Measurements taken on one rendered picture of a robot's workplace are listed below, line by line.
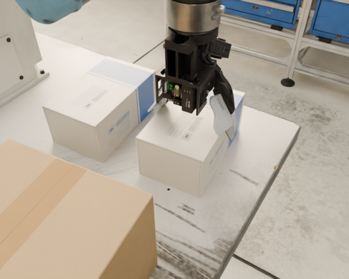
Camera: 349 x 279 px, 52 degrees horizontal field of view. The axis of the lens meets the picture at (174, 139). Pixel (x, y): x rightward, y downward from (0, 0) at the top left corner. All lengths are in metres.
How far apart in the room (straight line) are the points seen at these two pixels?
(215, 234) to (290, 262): 0.85
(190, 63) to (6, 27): 0.45
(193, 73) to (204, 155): 0.13
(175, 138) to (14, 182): 0.25
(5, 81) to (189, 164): 0.47
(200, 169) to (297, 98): 1.59
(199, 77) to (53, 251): 0.30
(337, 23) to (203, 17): 1.56
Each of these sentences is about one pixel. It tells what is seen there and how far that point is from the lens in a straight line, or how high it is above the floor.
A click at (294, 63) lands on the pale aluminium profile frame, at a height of 0.14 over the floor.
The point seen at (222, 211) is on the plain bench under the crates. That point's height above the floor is 0.70.
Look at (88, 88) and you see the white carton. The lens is 0.71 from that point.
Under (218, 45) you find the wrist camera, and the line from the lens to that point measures 0.57.
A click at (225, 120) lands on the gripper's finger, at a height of 0.81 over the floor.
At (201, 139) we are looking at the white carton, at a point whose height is 0.79.
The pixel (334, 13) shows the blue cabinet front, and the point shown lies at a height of 0.45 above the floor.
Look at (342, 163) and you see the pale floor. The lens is 1.79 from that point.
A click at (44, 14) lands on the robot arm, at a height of 1.02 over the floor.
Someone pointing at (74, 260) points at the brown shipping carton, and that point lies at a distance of 0.38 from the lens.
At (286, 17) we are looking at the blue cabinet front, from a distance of 2.06.
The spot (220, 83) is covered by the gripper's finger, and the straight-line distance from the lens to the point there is 0.56.
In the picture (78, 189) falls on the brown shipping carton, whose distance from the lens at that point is 0.43.
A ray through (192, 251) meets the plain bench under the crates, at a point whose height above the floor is 0.70.
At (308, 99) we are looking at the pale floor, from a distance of 2.12.
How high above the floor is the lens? 1.18
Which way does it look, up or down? 43 degrees down
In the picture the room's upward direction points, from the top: straight up
